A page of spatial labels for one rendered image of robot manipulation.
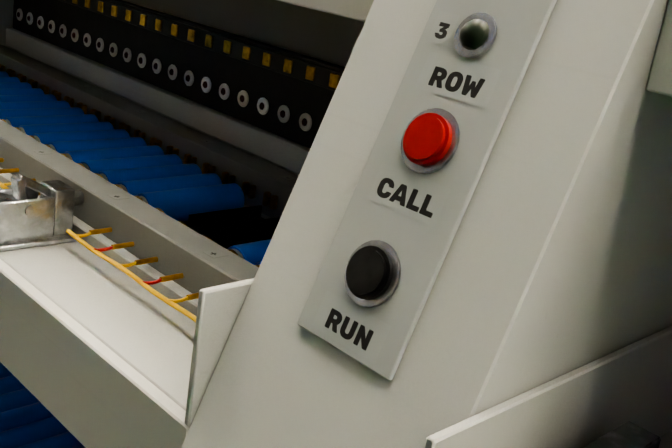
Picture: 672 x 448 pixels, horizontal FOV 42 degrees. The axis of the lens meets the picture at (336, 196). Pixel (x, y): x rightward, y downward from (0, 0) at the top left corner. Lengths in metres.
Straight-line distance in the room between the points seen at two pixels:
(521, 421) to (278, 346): 0.08
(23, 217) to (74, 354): 0.10
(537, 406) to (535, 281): 0.04
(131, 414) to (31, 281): 0.10
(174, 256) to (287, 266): 0.12
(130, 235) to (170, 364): 0.10
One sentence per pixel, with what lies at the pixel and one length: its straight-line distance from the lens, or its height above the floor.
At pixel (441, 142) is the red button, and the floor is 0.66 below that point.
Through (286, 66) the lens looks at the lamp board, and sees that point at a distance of 0.53.
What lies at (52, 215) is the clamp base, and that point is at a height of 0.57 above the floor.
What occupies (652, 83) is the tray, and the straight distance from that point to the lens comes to 0.25.
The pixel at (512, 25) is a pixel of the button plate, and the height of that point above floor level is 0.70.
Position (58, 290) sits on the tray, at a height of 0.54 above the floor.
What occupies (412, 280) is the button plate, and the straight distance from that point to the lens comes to 0.25.
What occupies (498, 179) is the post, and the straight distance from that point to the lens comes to 0.25.
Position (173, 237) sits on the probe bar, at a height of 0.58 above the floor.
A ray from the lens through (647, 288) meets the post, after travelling 0.30.
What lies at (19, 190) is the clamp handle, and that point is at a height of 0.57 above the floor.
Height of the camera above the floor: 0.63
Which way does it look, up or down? 1 degrees down
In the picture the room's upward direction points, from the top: 23 degrees clockwise
